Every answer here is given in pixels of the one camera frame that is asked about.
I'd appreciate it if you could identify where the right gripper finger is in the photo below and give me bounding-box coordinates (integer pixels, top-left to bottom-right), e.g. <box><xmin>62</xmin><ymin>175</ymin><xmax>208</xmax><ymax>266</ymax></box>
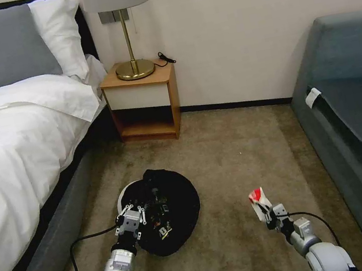
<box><xmin>257</xmin><ymin>204</ymin><xmax>276</xmax><ymax>225</ymax></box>
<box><xmin>250</xmin><ymin>197</ymin><xmax>269</xmax><ymax>218</ymax></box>

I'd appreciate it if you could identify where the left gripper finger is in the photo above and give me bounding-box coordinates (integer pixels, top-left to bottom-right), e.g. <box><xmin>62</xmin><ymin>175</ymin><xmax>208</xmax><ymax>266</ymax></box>
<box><xmin>136</xmin><ymin>203</ymin><xmax>149</xmax><ymax>227</ymax></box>
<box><xmin>113</xmin><ymin>202</ymin><xmax>137</xmax><ymax>227</ymax></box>

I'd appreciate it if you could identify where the red and white wrapper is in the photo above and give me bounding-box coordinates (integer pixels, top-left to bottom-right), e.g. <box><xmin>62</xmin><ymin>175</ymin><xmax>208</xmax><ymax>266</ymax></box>
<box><xmin>246</xmin><ymin>184</ymin><xmax>276</xmax><ymax>224</ymax></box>

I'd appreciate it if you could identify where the white round trash bin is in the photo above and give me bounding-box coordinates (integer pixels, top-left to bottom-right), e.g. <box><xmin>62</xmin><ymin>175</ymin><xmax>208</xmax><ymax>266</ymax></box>
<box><xmin>112</xmin><ymin>179</ymin><xmax>151</xmax><ymax>221</ymax></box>

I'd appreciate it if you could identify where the black baseboard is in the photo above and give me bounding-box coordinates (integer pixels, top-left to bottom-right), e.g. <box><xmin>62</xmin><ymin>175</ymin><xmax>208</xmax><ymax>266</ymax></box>
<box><xmin>179</xmin><ymin>87</ymin><xmax>293</xmax><ymax>116</ymax></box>

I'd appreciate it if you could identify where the wooden nightstand with white drawer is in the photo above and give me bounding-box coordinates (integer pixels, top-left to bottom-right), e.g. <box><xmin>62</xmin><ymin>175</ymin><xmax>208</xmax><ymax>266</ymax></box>
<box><xmin>96</xmin><ymin>53</ymin><xmax>187</xmax><ymax>152</ymax></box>

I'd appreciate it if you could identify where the white sofa tag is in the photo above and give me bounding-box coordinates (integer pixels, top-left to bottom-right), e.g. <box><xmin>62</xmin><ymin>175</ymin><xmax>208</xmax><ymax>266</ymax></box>
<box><xmin>303</xmin><ymin>86</ymin><xmax>324</xmax><ymax>109</ymax></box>

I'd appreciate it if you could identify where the white duvet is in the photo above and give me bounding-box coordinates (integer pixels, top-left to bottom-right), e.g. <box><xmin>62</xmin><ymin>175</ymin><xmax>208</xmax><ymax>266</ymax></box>
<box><xmin>0</xmin><ymin>64</ymin><xmax>132</xmax><ymax>271</ymax></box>

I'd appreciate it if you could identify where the blue-grey sofa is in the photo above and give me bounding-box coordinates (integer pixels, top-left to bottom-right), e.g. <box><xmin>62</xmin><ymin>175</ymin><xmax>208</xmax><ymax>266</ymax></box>
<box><xmin>275</xmin><ymin>8</ymin><xmax>362</xmax><ymax>271</ymax></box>

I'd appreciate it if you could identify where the white bed sheet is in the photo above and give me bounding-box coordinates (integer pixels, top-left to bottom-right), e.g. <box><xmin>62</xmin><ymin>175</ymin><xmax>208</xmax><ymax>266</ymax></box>
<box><xmin>77</xmin><ymin>50</ymin><xmax>110</xmax><ymax>89</ymax></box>

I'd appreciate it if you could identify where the black headboard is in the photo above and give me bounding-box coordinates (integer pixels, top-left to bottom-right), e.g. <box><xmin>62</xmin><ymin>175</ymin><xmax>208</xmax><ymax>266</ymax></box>
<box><xmin>0</xmin><ymin>0</ymin><xmax>101</xmax><ymax>81</ymax></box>

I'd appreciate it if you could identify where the white pillow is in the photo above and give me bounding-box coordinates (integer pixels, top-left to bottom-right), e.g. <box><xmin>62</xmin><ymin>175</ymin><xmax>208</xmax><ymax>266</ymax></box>
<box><xmin>26</xmin><ymin>0</ymin><xmax>97</xmax><ymax>87</ymax></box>

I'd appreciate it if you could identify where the large grey pillow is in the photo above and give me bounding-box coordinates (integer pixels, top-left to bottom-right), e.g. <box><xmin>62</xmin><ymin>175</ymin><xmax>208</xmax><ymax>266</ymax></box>
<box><xmin>0</xmin><ymin>0</ymin><xmax>66</xmax><ymax>95</ymax></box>

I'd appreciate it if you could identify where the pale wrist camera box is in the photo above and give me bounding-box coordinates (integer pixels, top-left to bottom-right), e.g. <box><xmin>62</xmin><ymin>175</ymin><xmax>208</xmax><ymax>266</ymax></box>
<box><xmin>121</xmin><ymin>208</ymin><xmax>146</xmax><ymax>233</ymax></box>
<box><xmin>271</xmin><ymin>202</ymin><xmax>290</xmax><ymax>220</ymax></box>

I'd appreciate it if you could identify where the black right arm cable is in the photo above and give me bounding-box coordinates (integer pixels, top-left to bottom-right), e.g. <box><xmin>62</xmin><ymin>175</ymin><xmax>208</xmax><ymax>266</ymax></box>
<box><xmin>285</xmin><ymin>205</ymin><xmax>340</xmax><ymax>254</ymax></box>

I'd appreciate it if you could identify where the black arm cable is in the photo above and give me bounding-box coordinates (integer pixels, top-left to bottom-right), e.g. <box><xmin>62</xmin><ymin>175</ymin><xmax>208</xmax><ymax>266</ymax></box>
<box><xmin>285</xmin><ymin>205</ymin><xmax>340</xmax><ymax>254</ymax></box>
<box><xmin>65</xmin><ymin>225</ymin><xmax>128</xmax><ymax>271</ymax></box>

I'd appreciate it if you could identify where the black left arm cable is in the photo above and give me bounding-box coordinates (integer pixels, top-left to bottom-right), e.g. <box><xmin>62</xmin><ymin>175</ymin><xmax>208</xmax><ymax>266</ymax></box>
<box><xmin>65</xmin><ymin>225</ymin><xmax>128</xmax><ymax>271</ymax></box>

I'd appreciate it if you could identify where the grey upholstered bed frame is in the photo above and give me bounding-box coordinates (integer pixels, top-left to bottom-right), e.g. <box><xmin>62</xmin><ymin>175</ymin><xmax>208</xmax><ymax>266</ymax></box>
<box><xmin>0</xmin><ymin>150</ymin><xmax>115</xmax><ymax>271</ymax></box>

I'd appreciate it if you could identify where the black charger cable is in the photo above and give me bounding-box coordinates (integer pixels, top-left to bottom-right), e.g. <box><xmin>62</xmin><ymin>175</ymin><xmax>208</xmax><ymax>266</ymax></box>
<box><xmin>151</xmin><ymin>48</ymin><xmax>178</xmax><ymax>69</ymax></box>

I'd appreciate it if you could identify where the grey wall switch panel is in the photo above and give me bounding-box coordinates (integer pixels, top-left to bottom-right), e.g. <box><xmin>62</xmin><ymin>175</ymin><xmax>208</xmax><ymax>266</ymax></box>
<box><xmin>97</xmin><ymin>7</ymin><xmax>131</xmax><ymax>26</ymax></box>

